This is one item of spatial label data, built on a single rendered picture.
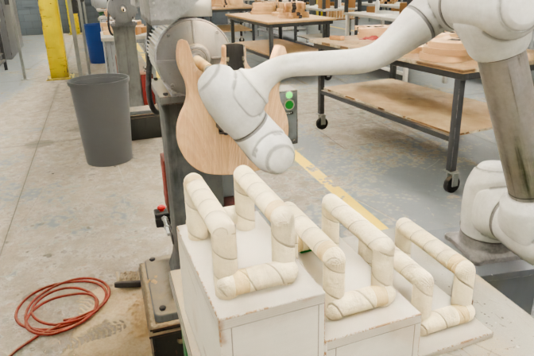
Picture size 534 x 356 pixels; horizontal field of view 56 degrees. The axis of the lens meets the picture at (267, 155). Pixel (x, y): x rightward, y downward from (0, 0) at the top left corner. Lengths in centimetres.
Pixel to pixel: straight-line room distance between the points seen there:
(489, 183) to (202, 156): 83
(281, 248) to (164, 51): 109
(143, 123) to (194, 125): 359
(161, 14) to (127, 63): 377
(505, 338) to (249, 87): 69
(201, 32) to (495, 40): 91
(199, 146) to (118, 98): 285
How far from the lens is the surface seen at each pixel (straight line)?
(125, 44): 509
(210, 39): 167
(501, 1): 110
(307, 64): 117
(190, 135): 152
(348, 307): 76
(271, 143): 114
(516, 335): 97
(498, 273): 157
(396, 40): 125
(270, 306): 67
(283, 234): 66
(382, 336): 79
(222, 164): 156
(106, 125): 436
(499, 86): 121
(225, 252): 64
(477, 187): 154
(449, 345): 89
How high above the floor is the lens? 150
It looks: 20 degrees down
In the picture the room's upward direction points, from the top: 2 degrees counter-clockwise
